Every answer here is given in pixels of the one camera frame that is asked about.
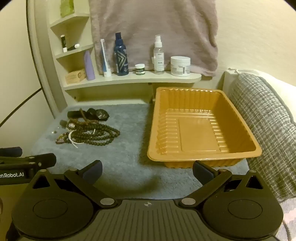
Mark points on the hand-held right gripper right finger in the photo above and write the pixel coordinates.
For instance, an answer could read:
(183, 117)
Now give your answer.
(201, 172)

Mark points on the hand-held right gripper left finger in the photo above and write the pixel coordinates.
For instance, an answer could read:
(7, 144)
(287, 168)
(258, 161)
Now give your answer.
(93, 172)

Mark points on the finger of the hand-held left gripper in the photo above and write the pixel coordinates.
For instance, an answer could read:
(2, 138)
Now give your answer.
(10, 151)
(49, 159)

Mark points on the orange plastic tray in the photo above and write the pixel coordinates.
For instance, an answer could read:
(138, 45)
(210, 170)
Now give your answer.
(198, 132)

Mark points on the grey fluffy mat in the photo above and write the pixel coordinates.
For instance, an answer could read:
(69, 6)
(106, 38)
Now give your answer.
(129, 143)

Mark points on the grey woven pillow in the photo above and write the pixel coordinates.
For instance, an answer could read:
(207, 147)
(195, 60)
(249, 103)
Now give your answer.
(261, 129)

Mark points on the small cardboard box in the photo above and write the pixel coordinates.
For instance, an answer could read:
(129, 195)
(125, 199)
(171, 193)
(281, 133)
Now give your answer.
(75, 77)

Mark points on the purple bottle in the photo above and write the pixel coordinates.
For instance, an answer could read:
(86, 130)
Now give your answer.
(89, 68)

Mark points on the cream shelf unit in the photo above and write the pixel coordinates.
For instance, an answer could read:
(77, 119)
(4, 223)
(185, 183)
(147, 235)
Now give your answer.
(129, 80)

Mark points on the pink herringbone blanket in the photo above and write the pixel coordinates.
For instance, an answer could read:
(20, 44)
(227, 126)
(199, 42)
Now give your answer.
(288, 222)

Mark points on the white cream jar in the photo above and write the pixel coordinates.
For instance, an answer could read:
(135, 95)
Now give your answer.
(180, 67)

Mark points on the small green jar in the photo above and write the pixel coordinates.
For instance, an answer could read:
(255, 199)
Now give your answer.
(140, 70)

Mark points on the white and blue tube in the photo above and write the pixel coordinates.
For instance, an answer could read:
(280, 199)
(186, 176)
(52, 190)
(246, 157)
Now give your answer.
(105, 60)

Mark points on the small black tube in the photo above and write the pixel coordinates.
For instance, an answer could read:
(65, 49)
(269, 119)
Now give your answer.
(72, 47)

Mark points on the dark blue spray bottle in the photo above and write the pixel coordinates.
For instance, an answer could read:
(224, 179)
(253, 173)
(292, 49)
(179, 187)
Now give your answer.
(121, 58)

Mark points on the white quilted pillow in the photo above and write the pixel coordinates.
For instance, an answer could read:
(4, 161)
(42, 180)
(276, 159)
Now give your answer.
(277, 81)

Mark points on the clear spray bottle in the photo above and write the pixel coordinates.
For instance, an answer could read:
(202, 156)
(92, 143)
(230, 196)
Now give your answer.
(158, 58)

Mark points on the green packet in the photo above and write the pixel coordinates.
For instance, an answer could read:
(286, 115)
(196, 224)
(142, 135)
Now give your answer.
(67, 8)

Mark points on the pink plush towel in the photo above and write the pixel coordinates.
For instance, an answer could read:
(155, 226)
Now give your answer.
(150, 25)

